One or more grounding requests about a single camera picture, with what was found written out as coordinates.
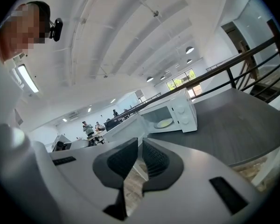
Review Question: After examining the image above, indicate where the large window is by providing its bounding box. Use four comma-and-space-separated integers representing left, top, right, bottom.
166, 69, 197, 91

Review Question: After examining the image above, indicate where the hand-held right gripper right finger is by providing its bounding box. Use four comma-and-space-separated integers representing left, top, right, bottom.
141, 137, 185, 192

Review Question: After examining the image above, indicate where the white round plate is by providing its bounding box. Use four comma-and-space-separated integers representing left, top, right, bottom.
153, 117, 175, 129

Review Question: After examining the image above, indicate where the black head-worn camera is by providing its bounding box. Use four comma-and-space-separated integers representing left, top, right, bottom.
49, 18, 64, 42

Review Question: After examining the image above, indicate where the black monitor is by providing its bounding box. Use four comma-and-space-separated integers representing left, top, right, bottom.
104, 119, 121, 132

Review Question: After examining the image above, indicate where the pale yellow food portion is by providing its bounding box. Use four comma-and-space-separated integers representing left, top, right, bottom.
157, 119, 173, 127

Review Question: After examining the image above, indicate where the person in white coat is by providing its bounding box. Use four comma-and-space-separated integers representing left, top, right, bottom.
0, 52, 32, 149

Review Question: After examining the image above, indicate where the white microwave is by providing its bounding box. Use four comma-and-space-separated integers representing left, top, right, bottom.
102, 87, 198, 145

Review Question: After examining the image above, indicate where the person's head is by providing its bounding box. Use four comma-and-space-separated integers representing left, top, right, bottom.
0, 0, 51, 64

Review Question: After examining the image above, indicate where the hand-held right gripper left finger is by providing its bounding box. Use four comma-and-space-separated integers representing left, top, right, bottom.
92, 137, 139, 189

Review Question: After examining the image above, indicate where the long ceiling light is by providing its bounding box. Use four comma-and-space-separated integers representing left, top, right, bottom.
15, 63, 40, 93

